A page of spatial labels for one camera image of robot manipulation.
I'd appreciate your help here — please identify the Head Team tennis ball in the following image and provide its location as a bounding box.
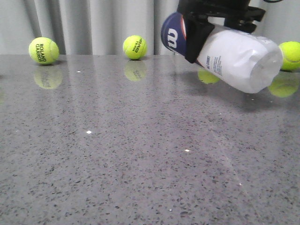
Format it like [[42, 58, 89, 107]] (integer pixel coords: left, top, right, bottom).
[[123, 35, 147, 60]]

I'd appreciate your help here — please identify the plain yellow tennis ball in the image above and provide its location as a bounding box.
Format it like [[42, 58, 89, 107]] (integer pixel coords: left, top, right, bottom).
[[279, 41, 300, 71]]

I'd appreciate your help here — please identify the grey pleated curtain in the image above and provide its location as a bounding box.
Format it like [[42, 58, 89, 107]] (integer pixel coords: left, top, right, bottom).
[[0, 0, 300, 56]]

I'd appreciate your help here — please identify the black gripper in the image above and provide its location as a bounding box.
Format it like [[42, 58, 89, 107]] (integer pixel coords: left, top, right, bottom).
[[177, 0, 265, 63]]

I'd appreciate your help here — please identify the white blue tennis ball can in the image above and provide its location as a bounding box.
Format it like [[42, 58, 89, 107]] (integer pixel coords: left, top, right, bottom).
[[161, 12, 283, 93]]

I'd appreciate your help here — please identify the Roland Garros tennis ball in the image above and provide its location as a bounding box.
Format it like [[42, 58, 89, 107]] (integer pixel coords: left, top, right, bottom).
[[29, 37, 60, 65]]

